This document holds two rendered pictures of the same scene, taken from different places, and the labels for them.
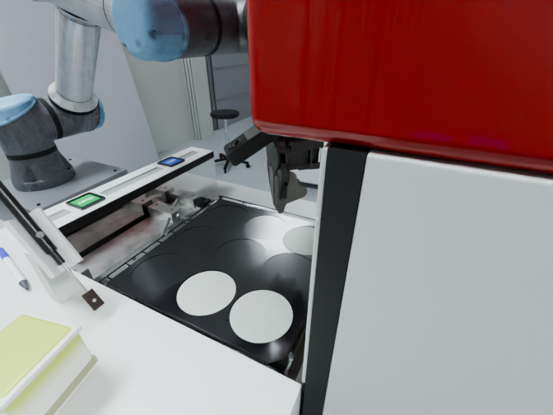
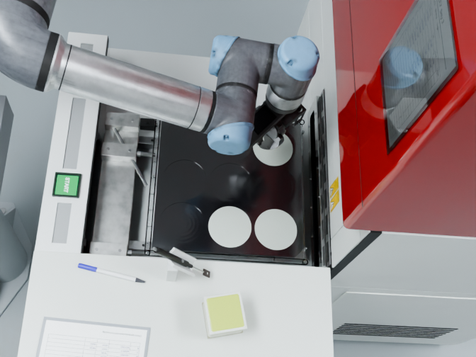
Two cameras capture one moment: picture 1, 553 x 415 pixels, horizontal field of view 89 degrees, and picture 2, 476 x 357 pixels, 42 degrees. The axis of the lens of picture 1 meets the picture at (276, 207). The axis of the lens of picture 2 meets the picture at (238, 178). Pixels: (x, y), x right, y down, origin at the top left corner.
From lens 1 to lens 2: 108 cm
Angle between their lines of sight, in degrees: 43
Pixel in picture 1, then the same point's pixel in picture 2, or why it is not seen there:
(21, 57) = not seen: outside the picture
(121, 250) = (120, 212)
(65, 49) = not seen: outside the picture
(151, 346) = (251, 280)
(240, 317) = (264, 236)
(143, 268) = (166, 225)
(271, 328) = (287, 236)
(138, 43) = (231, 152)
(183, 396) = (284, 294)
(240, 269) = (240, 198)
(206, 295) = (231, 229)
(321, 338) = (349, 258)
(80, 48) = not seen: outside the picture
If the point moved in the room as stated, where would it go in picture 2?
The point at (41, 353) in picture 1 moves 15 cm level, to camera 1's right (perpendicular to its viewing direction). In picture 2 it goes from (239, 308) to (305, 278)
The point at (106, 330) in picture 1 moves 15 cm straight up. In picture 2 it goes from (219, 283) to (228, 263)
